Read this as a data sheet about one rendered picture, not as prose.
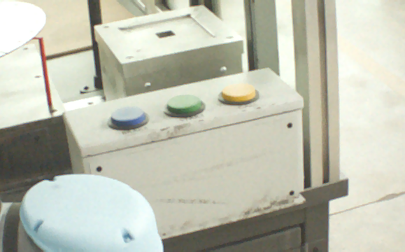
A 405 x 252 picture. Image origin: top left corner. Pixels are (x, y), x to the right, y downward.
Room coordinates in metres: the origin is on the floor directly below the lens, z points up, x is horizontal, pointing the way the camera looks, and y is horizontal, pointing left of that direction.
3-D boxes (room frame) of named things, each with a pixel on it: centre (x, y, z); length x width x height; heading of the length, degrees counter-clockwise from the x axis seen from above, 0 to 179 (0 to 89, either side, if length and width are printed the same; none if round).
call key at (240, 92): (1.01, -0.05, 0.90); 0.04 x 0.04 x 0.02
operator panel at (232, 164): (1.00, 0.02, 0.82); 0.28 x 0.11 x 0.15; 107
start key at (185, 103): (0.99, 0.02, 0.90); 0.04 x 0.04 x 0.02
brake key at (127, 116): (0.97, 0.09, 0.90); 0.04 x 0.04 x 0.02
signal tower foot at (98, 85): (1.43, 0.16, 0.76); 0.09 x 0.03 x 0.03; 107
